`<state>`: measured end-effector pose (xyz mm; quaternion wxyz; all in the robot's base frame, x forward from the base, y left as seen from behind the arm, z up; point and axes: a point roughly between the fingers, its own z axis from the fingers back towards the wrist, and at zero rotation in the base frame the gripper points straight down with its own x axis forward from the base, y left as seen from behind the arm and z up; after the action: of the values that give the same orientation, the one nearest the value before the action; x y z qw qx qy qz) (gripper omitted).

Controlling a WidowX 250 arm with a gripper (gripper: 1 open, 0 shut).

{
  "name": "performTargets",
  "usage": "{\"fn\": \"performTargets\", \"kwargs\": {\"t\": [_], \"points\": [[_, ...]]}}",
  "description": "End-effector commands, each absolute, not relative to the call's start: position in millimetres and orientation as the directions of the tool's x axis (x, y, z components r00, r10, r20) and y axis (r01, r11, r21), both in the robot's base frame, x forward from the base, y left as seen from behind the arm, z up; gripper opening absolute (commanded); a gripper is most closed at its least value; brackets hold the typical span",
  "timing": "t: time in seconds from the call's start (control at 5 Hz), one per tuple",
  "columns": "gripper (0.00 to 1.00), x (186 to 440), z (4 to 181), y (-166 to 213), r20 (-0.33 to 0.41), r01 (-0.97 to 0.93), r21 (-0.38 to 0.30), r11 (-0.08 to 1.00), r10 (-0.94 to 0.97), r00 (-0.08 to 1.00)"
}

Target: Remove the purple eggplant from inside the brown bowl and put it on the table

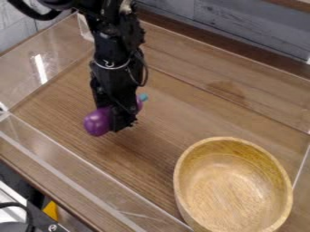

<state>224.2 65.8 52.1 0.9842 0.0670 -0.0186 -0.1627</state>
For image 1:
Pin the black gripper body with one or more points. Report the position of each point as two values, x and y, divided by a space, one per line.
119 80

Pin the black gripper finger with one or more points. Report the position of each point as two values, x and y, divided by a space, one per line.
121 119
101 97

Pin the purple toy eggplant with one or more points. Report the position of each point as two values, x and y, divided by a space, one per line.
97 121

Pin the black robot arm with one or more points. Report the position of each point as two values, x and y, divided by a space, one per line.
114 25

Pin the brown wooden bowl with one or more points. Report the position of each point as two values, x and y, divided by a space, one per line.
232 187

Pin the yellow black device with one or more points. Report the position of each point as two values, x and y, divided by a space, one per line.
45 217

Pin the clear acrylic corner bracket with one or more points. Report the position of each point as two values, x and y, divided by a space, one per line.
85 29

